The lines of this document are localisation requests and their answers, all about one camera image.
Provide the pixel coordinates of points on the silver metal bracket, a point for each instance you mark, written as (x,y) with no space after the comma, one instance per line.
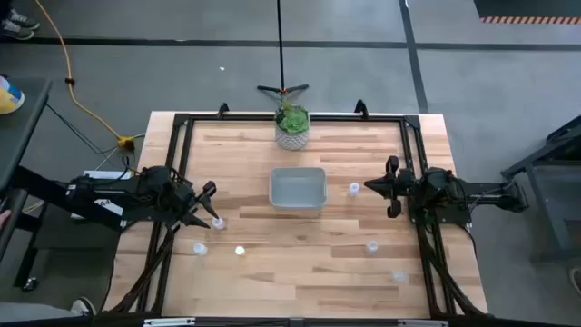
(423,323)
(169,322)

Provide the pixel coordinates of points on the succulent in white pot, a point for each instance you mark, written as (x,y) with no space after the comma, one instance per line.
(292,127)

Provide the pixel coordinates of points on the person's hand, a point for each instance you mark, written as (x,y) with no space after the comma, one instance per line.
(3,219)

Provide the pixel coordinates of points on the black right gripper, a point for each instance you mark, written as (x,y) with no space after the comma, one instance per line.
(403,185)

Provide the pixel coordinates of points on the person's grey trouser leg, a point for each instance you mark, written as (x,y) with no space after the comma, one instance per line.
(32,312)

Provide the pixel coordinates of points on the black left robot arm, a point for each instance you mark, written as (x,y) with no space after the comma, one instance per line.
(152,181)

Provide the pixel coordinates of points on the black metal table frame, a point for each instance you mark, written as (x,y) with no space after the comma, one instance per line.
(227,117)

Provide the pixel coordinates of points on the black mat orange striped edge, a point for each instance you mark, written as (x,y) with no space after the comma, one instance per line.
(526,9)

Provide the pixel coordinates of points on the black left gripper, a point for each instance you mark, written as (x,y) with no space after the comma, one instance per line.
(184,200)

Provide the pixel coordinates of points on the white paper sheet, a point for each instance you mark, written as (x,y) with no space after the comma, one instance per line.
(106,174)

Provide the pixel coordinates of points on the person's dark shoe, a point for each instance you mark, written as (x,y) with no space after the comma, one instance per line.
(576,279)

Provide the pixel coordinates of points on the black table clamp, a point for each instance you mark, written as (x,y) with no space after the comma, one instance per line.
(361,108)
(223,109)

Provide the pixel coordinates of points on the person's grey sneaker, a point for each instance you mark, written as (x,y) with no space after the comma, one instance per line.
(23,20)
(16,30)

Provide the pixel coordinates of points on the black metal table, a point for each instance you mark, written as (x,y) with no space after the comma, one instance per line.
(549,181)

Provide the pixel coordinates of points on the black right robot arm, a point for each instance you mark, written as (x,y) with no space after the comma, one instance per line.
(438,184)

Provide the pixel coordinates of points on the black tripod stand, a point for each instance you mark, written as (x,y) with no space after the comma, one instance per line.
(281,54)

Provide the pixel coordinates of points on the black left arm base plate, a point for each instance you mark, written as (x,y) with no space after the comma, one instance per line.
(136,217)

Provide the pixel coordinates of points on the black side table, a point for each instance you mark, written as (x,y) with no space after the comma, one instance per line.
(22,122)

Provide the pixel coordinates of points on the yellow blue white canister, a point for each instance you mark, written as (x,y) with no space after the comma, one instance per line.
(9,96)

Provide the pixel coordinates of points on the person's white-soled shoe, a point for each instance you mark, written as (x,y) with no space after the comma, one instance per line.
(84,305)

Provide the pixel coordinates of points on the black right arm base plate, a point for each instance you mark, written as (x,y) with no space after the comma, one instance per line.
(458,215)

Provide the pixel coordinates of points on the clear pill bottle white cap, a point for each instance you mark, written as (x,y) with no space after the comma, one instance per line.
(354,188)
(239,250)
(199,248)
(398,275)
(371,246)
(218,223)

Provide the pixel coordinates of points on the grey plastic basket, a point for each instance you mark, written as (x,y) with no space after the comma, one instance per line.
(297,188)

